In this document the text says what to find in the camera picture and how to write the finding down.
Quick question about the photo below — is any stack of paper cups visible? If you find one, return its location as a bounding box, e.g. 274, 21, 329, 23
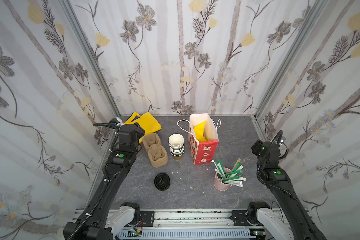
169, 134, 185, 161

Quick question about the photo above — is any single yellow napkin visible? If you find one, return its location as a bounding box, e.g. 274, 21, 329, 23
193, 121, 208, 142

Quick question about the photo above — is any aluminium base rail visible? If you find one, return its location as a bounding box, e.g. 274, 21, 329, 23
68, 208, 316, 240

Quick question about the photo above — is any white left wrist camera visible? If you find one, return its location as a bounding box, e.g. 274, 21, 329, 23
109, 117, 124, 127

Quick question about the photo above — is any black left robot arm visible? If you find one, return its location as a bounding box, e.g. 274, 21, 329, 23
63, 123, 145, 240

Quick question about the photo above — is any stack of black cup lids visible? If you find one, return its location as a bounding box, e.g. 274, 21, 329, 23
154, 173, 171, 191

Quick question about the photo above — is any yellow napkin stack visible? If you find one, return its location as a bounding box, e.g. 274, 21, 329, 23
124, 112, 162, 136

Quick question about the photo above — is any stack of pulp cup carriers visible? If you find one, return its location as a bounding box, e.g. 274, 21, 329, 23
142, 133, 168, 168

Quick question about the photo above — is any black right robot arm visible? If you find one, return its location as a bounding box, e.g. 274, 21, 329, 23
251, 130, 326, 240

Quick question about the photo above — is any pink cup with utensils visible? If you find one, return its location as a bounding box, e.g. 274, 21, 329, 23
212, 158, 247, 192

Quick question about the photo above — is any red white paper gift bag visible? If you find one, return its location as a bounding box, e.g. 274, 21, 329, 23
177, 113, 221, 166

